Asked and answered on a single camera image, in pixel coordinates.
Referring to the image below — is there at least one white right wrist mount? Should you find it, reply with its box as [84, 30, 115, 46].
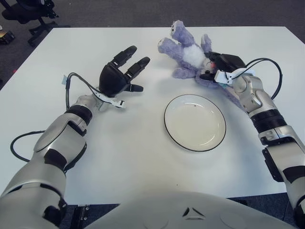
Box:
[213, 68, 257, 84]

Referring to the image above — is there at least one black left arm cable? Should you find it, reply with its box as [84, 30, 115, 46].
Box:
[10, 73, 105, 172]

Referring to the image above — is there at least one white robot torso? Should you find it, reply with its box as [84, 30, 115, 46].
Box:
[84, 190, 298, 229]

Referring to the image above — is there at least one purple plush teddy bear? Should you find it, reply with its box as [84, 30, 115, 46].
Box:
[157, 21, 246, 112]

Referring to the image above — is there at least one white plate with black rim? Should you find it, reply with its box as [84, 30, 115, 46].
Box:
[163, 94, 226, 152]

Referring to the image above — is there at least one brown cardboard box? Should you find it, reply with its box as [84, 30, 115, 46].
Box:
[0, 30, 15, 45]

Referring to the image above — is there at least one black office chair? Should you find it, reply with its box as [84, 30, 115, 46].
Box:
[1, 0, 71, 47]

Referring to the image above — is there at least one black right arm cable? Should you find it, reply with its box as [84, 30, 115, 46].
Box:
[227, 58, 284, 100]

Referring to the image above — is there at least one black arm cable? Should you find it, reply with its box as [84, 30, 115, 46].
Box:
[10, 73, 105, 172]
[227, 58, 284, 100]

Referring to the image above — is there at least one white wrist mount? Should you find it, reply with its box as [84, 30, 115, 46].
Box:
[94, 87, 126, 109]
[213, 68, 257, 84]

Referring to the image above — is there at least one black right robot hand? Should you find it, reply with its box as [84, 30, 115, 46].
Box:
[199, 51, 246, 82]

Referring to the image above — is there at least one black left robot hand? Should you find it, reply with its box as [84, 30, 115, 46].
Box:
[98, 45, 152, 98]

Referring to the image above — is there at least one black metal table bracket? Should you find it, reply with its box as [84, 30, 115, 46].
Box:
[70, 203, 90, 229]

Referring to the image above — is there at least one white left wrist mount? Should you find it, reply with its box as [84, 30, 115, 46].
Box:
[94, 87, 126, 109]

